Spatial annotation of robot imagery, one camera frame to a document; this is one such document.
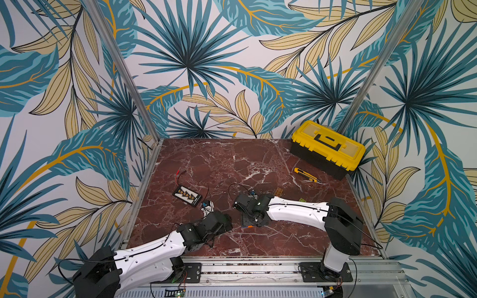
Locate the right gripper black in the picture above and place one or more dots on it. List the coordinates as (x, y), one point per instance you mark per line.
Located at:
(240, 203)

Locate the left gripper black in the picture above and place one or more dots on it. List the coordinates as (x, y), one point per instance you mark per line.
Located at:
(224, 228)

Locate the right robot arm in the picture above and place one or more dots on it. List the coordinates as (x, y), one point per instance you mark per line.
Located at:
(343, 225)

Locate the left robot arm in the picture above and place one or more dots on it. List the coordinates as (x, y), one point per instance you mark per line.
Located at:
(108, 273)

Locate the tan 2x4 lego brick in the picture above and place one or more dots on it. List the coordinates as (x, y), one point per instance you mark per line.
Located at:
(278, 192)

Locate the black charging board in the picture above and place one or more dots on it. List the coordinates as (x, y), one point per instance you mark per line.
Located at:
(186, 195)

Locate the yellow utility knife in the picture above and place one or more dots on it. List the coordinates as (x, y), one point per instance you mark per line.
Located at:
(306, 175)

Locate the yellow black toolbox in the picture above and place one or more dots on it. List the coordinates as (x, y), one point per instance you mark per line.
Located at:
(327, 150)

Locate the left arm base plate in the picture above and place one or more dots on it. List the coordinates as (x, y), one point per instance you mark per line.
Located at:
(186, 273)

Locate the aluminium front rail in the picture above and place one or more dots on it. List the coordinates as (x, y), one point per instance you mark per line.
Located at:
(373, 276)

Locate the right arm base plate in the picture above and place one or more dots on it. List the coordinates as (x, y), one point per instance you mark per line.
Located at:
(316, 272)

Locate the left aluminium frame post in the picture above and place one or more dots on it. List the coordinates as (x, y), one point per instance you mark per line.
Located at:
(101, 25)

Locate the aluminium frame post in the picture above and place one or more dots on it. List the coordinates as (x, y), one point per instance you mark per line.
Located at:
(101, 25)
(388, 48)

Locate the right aluminium frame post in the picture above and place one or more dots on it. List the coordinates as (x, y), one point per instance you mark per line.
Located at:
(388, 48)

